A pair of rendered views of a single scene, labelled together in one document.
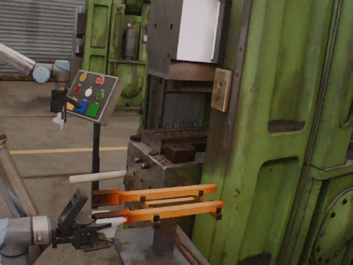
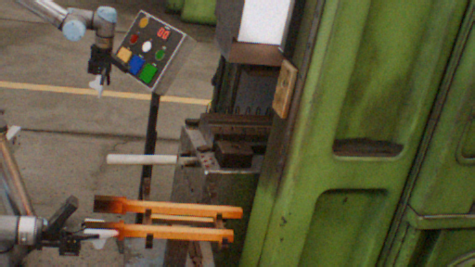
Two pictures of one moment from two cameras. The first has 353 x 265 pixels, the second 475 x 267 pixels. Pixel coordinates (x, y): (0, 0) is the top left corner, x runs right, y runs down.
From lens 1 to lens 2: 76 cm
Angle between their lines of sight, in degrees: 15
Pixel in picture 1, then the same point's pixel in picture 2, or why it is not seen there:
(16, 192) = (11, 187)
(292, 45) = (392, 42)
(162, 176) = (203, 182)
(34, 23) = not seen: outside the picture
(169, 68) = (231, 48)
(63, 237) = (50, 241)
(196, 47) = (268, 25)
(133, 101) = not seen: hidden behind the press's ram
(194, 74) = (266, 57)
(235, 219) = (279, 254)
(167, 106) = (243, 85)
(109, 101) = (171, 65)
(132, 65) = not seen: outside the picture
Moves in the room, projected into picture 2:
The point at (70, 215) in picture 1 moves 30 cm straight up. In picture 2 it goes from (57, 221) to (63, 118)
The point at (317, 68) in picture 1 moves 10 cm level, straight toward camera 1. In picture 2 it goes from (430, 76) to (418, 82)
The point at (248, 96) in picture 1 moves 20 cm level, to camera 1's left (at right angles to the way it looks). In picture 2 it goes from (306, 108) to (245, 91)
